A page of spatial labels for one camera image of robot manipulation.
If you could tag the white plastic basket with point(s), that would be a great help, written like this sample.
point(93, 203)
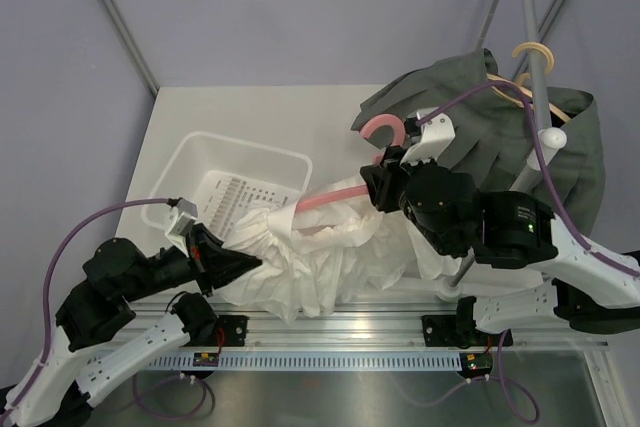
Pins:
point(225, 177)

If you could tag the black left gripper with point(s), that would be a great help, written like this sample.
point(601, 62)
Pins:
point(213, 264)

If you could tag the grey clothes rack pole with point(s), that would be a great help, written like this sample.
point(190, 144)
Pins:
point(538, 62)

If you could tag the white skirt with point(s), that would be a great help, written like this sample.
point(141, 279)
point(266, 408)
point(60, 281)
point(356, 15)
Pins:
point(315, 258)

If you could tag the white rack base foot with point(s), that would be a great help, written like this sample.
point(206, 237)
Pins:
point(442, 287)

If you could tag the beige wooden hanger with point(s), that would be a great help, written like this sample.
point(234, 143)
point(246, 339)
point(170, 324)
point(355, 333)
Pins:
point(556, 113)

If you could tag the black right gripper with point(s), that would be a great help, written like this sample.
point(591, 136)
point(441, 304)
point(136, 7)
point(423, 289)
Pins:
point(384, 178)

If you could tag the grey pleated skirt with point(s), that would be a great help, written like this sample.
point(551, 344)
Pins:
point(492, 136)

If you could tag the white slotted cable duct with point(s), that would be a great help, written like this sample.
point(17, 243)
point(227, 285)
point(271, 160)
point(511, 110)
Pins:
point(311, 361)

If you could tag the aluminium mounting rail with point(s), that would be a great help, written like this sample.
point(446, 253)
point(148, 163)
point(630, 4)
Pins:
point(387, 325)

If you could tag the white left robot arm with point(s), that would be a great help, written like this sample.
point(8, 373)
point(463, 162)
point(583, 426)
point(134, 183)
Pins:
point(61, 388)

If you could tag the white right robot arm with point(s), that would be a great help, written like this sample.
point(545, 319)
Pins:
point(588, 288)

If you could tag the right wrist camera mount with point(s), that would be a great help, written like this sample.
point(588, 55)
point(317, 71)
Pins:
point(429, 140)

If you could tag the pink plastic hanger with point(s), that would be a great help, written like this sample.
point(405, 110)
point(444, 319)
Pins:
point(382, 121)

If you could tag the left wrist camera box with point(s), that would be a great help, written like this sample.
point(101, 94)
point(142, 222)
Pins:
point(181, 216)

